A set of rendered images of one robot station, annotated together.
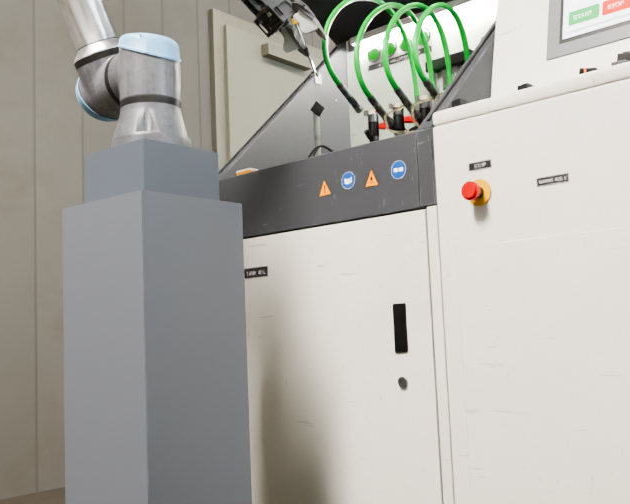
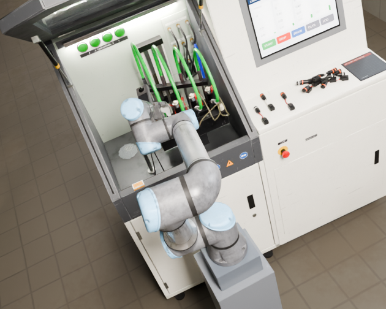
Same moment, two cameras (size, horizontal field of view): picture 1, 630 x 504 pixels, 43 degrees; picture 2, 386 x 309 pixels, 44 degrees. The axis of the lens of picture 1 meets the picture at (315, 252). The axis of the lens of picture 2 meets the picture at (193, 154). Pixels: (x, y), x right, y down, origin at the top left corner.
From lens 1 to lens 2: 2.36 m
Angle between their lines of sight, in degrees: 67
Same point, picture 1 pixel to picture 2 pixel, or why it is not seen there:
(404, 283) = (251, 189)
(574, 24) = (266, 49)
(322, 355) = not seen: hidden behind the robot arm
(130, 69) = (230, 235)
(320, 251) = not seen: hidden behind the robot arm
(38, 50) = not seen: outside the picture
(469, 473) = (282, 222)
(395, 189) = (242, 162)
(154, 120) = (242, 242)
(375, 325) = (239, 206)
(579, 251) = (320, 153)
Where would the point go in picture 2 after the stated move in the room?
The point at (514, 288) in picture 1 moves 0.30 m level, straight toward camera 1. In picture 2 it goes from (297, 171) to (355, 195)
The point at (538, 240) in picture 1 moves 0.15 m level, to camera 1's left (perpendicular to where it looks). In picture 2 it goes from (306, 156) to (296, 178)
